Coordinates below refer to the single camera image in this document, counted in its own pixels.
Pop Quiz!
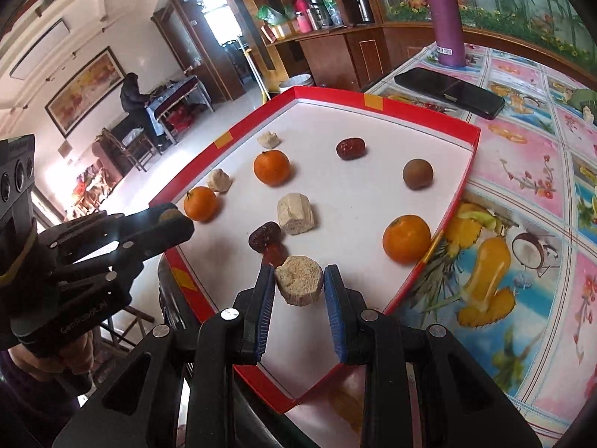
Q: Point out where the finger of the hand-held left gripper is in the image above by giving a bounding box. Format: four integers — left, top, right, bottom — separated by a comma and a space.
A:
48, 203, 177, 256
92, 216, 195, 286

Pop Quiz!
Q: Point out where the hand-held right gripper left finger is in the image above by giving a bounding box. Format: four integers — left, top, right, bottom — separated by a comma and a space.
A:
51, 265, 277, 448

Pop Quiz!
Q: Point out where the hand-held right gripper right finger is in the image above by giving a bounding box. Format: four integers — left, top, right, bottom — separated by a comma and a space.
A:
324, 264, 544, 448

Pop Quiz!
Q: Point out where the large beige ridged chunk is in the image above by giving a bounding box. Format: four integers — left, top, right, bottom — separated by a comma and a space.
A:
274, 256, 324, 307
277, 192, 318, 235

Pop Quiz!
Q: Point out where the orange mandarin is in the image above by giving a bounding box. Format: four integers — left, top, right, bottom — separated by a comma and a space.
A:
183, 187, 220, 223
382, 215, 432, 265
253, 149, 291, 186

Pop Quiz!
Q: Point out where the dark red jujube date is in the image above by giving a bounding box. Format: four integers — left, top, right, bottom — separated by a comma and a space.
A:
336, 137, 366, 161
248, 221, 283, 252

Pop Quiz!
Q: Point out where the red cardboard box lid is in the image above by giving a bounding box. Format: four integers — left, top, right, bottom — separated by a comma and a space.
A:
149, 86, 481, 414

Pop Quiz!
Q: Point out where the person's left forearm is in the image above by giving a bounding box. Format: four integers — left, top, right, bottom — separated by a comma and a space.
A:
0, 350, 82, 448

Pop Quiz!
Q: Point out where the person's left hand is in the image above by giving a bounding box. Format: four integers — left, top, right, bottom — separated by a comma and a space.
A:
9, 329, 97, 376

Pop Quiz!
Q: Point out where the pile of colourful gift boxes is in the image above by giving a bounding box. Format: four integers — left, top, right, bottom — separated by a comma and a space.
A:
70, 163, 117, 211

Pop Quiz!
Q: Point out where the wooden chair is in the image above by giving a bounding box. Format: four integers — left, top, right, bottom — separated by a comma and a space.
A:
96, 128, 154, 172

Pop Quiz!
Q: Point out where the red bag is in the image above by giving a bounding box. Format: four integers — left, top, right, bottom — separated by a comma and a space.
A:
161, 105, 206, 134

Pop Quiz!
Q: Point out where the framed landscape painting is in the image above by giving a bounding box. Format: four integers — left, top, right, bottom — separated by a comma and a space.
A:
45, 47, 126, 138

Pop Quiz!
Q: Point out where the cloth covered side table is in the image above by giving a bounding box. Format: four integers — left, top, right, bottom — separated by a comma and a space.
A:
144, 77, 215, 127

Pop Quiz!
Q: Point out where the yellow broom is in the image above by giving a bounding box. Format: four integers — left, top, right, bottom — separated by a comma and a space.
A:
238, 40, 271, 103

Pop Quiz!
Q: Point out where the white plastic bucket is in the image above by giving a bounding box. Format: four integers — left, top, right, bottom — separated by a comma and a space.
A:
278, 74, 314, 96

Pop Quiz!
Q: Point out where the colourful printed tablecloth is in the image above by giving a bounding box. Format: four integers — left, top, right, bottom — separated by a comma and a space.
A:
284, 42, 597, 448

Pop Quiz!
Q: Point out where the green plastic bag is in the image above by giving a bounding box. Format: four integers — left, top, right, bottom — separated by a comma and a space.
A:
256, 6, 290, 26

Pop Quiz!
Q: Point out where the black smartphone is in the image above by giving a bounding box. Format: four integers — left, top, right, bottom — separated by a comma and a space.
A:
394, 68, 506, 119

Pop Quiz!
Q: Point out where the wooden cabinet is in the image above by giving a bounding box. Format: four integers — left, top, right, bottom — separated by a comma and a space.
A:
205, 0, 434, 94

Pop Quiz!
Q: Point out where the black thermos flask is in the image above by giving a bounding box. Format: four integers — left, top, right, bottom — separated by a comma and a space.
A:
303, 0, 332, 31

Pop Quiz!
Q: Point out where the steel thermos flask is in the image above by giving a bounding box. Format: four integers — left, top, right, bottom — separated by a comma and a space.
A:
351, 0, 375, 25

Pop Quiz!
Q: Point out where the purple insulated bottle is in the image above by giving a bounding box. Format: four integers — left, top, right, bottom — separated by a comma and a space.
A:
421, 0, 467, 68

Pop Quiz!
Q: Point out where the floral bamboo mural panel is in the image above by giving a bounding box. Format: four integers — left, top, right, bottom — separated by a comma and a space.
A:
368, 0, 597, 63

